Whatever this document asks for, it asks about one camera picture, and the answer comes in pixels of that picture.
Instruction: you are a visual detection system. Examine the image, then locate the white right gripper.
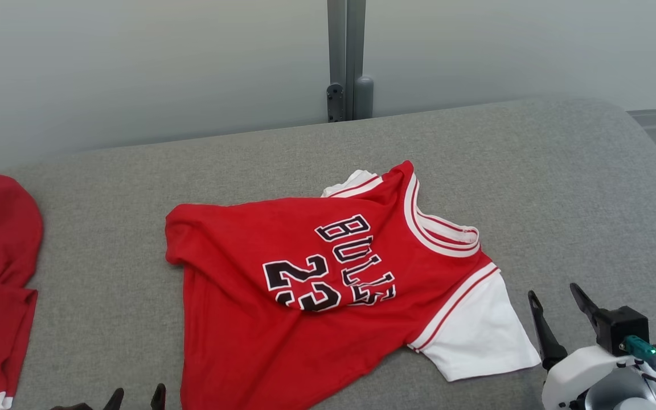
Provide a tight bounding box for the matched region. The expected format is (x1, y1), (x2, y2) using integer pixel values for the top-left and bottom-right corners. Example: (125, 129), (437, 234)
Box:
(528, 283), (628, 410)

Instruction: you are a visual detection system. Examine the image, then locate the grey aluminium wall post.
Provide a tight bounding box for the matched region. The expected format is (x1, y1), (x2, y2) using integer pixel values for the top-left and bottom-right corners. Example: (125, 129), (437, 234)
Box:
(327, 0), (367, 122)

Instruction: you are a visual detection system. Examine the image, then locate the teal right camera connector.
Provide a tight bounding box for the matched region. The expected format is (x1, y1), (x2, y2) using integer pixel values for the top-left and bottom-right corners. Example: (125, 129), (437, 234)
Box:
(623, 335), (656, 366)

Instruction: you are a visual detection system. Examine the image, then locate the red Bulls 23 jersey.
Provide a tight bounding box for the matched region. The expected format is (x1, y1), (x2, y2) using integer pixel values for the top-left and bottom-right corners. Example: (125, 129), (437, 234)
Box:
(165, 161), (542, 410)

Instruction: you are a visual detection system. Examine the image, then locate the dark grey post hinge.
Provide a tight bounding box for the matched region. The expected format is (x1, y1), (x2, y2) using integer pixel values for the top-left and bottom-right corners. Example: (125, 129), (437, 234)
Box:
(327, 83), (345, 123)

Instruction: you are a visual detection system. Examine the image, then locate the grey cylinder post fitting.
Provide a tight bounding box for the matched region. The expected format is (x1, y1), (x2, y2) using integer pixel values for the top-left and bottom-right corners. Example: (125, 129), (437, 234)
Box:
(354, 76), (374, 120)

